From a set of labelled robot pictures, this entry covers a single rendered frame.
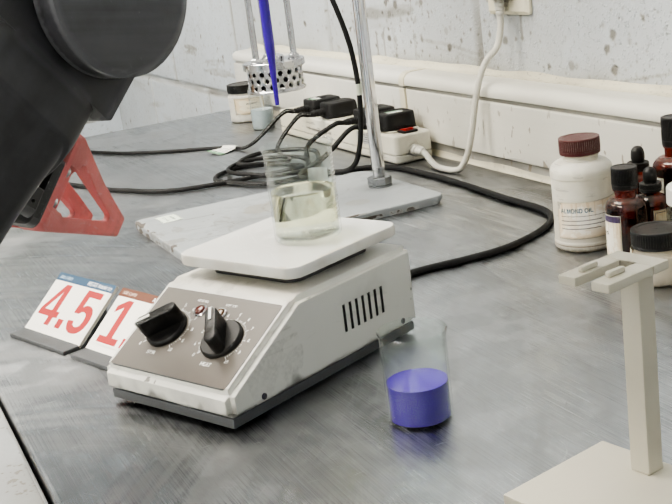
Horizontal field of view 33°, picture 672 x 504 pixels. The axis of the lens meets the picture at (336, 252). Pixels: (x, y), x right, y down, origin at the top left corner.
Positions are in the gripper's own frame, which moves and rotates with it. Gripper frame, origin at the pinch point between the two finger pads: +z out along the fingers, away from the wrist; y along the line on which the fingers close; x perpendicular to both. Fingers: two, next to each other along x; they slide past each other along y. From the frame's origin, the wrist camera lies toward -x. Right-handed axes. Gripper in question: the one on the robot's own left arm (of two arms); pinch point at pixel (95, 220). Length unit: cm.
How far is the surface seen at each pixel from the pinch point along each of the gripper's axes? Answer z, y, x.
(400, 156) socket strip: 59, 27, -35
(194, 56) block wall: 96, 126, -76
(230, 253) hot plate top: 9.1, -3.9, -2.0
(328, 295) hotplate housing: 11.8, -11.8, -0.8
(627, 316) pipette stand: 6.1, -36.8, -0.2
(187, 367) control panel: 6.6, -6.8, 7.2
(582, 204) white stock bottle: 36.4, -14.0, -19.9
